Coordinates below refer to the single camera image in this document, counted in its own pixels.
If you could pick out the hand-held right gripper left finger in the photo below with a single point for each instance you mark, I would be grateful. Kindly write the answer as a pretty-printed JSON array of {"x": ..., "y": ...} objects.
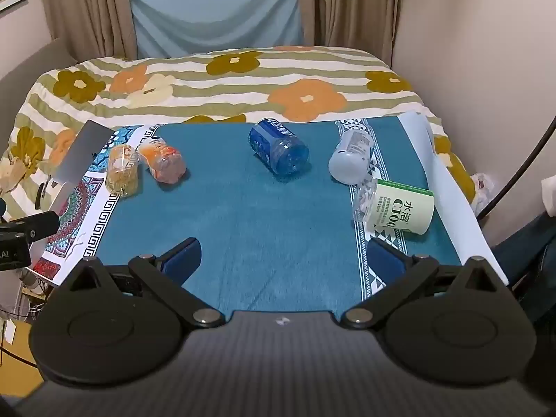
[{"x": 184, "y": 260}]

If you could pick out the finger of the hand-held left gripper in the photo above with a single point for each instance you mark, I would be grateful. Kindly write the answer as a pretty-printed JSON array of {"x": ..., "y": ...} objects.
[{"x": 41, "y": 225}]

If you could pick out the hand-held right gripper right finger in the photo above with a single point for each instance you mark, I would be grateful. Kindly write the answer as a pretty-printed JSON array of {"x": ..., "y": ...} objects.
[{"x": 384, "y": 263}]

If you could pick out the clear cup with green label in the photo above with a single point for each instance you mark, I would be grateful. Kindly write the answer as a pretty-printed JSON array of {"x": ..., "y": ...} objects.
[{"x": 397, "y": 207}]

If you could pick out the clear cup with yellow label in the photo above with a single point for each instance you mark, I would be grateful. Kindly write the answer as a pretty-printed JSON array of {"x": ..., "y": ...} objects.
[{"x": 123, "y": 171}]

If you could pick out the clear cup with orange label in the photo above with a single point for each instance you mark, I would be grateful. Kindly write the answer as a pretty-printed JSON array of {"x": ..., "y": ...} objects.
[{"x": 164, "y": 163}]

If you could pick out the white plastic cup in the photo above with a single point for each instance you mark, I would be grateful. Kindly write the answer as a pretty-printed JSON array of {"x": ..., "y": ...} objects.
[{"x": 351, "y": 158}]

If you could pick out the blue plastic cup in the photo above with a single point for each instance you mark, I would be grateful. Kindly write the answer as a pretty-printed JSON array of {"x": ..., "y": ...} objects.
[{"x": 278, "y": 147}]

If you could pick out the silver laptop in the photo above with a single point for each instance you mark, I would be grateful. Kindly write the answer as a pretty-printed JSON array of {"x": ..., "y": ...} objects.
[{"x": 82, "y": 152}]

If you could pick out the teal patterned table mat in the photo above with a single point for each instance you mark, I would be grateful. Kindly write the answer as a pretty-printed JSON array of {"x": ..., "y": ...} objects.
[{"x": 260, "y": 217}]

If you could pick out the white plastic bag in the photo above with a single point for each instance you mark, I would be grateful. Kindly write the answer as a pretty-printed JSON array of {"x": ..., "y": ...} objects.
[{"x": 482, "y": 186}]

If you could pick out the person's leg in jeans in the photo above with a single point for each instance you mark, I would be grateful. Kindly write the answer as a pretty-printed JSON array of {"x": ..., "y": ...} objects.
[{"x": 527, "y": 260}]

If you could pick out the grey sofa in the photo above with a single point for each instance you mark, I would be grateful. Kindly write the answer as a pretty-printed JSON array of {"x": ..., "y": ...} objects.
[{"x": 26, "y": 69}]

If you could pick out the white box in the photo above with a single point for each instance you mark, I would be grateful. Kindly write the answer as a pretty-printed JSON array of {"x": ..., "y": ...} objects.
[{"x": 550, "y": 195}]

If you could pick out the floral striped blanket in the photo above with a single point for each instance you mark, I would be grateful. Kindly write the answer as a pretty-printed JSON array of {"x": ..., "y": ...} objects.
[{"x": 243, "y": 82}]

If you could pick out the beige curtain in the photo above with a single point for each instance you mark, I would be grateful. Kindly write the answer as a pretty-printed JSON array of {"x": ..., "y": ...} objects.
[
  {"x": 347, "y": 6},
  {"x": 87, "y": 8}
]

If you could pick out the light blue curtain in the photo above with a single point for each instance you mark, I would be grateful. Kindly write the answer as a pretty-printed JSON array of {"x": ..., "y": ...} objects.
[{"x": 213, "y": 13}]

